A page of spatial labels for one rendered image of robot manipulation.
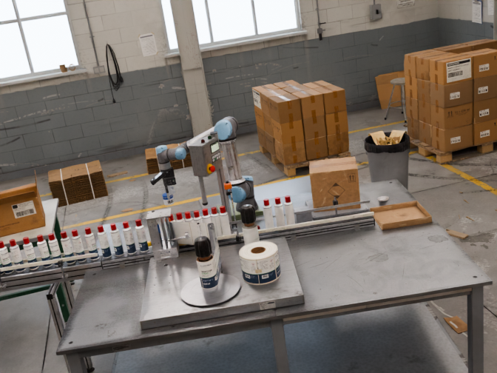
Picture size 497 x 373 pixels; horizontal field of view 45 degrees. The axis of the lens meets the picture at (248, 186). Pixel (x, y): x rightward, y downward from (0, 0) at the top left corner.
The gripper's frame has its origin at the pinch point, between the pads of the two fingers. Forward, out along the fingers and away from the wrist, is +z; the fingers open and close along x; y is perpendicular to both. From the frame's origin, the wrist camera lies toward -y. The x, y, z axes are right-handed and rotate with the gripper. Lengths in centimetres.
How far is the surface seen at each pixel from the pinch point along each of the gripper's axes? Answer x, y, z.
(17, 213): 53, -107, 8
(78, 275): -49, -63, 20
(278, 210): -66, 60, -1
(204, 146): -57, 24, -46
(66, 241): -46, -65, -3
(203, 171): -57, 21, -31
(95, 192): 325, -70, 93
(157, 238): -67, -13, -1
